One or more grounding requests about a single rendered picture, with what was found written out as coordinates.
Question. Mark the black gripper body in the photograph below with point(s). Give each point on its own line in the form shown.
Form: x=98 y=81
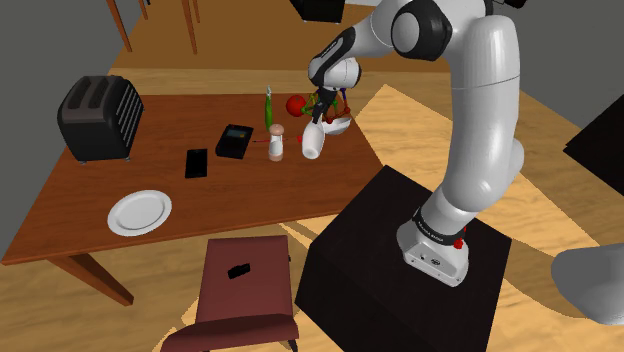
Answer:
x=322 y=106

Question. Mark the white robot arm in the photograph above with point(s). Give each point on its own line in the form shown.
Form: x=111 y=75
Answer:
x=480 y=97

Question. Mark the white bowl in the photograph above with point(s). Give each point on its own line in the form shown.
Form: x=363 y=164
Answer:
x=337 y=126

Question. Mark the red tomato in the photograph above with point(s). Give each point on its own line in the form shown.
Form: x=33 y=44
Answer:
x=294 y=106

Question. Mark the white cup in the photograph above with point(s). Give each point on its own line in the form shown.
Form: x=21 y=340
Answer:
x=313 y=142

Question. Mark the green bottle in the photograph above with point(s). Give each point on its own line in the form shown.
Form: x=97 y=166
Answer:
x=268 y=113

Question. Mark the white shaker with tan top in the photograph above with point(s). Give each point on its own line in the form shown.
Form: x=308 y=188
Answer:
x=276 y=144

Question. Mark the black box-shaped device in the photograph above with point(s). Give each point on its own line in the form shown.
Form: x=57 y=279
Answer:
x=234 y=142

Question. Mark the black cabinet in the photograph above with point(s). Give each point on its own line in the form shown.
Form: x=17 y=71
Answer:
x=319 y=10

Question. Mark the black phone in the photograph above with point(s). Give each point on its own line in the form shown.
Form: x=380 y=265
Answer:
x=196 y=163

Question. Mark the brown wooden table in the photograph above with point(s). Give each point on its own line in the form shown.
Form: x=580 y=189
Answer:
x=204 y=204

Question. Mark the wooden chair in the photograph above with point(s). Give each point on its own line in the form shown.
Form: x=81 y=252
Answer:
x=187 y=24

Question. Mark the black robot stand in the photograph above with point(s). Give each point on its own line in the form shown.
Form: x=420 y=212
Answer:
x=360 y=273

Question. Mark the small black block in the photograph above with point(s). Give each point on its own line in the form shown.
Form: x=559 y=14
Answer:
x=239 y=271

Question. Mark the dark red chair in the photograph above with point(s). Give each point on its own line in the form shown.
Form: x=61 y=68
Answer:
x=244 y=297

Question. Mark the white plate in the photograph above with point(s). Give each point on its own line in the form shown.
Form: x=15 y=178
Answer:
x=139 y=213

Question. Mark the black toaster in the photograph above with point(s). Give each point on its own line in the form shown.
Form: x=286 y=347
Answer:
x=97 y=122

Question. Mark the black box furniture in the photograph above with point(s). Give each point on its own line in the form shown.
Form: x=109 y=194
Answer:
x=602 y=141

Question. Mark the grey rounded seat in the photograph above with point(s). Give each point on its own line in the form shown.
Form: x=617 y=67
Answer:
x=592 y=282

